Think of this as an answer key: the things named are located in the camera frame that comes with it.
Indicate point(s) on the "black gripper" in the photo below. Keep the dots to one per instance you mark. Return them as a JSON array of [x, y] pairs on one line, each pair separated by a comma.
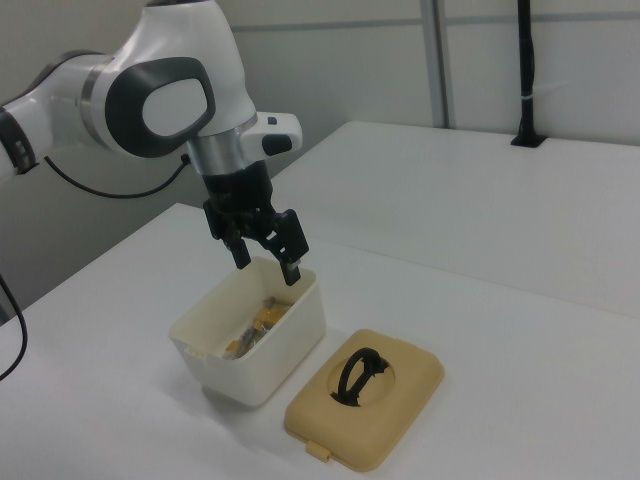
[[237, 192]]

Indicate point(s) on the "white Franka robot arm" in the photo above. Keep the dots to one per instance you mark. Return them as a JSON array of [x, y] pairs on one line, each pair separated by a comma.
[[175, 50]]

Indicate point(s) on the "yellow tool piece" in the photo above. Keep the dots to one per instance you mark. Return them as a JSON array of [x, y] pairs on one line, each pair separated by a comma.
[[232, 348], [272, 316]]

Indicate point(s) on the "grey metal tool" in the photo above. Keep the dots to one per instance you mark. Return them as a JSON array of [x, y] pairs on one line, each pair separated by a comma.
[[248, 336]]

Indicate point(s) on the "white plastic tool case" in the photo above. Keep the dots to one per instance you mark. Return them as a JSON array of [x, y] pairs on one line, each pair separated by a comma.
[[280, 360]]

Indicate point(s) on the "black stand pole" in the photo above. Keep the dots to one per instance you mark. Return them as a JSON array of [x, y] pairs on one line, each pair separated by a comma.
[[525, 50]]

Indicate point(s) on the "grey partition post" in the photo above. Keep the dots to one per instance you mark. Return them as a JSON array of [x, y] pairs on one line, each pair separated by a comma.
[[440, 60]]

